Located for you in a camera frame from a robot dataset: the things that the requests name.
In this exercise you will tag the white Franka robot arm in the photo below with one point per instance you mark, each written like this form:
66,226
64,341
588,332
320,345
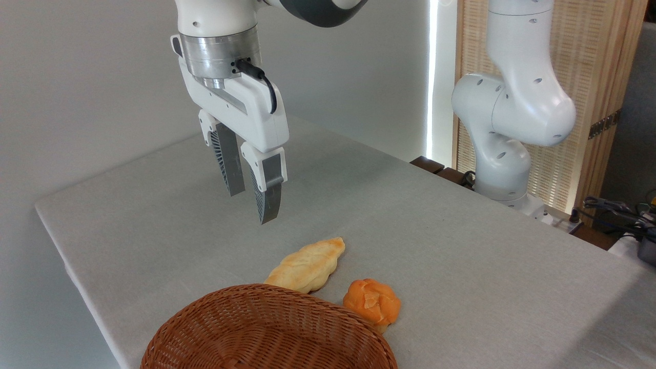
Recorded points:
517,113

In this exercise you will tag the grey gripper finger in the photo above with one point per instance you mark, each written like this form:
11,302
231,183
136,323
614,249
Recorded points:
229,164
267,195

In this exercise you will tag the long pale bread loaf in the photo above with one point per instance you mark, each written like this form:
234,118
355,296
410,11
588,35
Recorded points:
307,264

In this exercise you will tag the wooden slatted screen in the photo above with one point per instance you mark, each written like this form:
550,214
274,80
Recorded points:
594,51

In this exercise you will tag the brown wicker basket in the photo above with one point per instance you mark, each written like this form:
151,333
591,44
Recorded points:
266,333

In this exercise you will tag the metal screen hinge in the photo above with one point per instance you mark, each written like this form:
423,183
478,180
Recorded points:
605,124

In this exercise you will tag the dark grey round container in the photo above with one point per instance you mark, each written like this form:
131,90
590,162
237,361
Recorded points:
648,252

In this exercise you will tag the round orange bread bun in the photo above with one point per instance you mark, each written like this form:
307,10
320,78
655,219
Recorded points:
373,302

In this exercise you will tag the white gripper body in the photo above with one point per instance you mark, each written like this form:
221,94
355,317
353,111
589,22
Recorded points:
251,110

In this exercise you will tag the grey tablecloth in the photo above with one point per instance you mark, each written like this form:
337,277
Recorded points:
410,230

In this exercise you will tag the dark brown wooden block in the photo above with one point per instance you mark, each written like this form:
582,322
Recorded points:
426,165
453,177

